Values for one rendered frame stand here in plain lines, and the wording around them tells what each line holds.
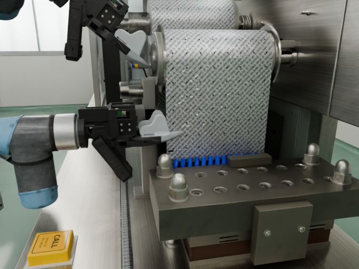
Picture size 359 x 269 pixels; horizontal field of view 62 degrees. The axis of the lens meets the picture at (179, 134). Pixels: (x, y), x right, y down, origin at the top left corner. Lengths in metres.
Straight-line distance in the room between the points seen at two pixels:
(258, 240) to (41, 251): 0.39
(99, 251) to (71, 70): 5.74
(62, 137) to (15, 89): 5.94
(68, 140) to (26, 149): 0.08
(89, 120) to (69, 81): 5.69
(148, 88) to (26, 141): 0.28
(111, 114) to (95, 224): 0.26
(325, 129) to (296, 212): 0.47
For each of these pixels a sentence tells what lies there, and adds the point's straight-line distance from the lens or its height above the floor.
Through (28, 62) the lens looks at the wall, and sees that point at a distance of 6.41.
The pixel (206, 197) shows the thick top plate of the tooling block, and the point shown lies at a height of 1.03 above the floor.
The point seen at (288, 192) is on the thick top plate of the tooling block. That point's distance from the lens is 0.57.
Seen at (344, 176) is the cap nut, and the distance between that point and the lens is 0.64.
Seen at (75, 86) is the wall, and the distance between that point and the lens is 6.30.
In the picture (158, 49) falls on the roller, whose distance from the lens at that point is 0.63.
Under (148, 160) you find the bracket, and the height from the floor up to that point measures 1.00.
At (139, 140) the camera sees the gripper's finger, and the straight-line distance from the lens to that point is 0.60.
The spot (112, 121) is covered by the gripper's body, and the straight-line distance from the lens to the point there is 0.60.
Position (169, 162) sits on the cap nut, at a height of 1.06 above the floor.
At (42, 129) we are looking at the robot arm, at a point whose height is 1.13.
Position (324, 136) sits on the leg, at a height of 1.01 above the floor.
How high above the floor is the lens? 1.29
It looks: 18 degrees down
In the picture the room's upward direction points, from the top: straight up
